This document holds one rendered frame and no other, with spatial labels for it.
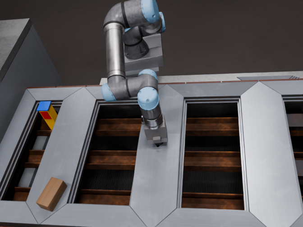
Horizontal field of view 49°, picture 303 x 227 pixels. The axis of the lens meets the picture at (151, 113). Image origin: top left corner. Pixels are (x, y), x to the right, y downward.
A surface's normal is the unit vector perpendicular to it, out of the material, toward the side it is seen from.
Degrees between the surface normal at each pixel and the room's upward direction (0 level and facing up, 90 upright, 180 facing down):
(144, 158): 7
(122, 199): 0
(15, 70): 90
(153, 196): 5
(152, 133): 90
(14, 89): 90
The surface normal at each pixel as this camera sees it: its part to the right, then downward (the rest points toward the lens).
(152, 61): 0.04, 0.77
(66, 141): -0.16, -0.63
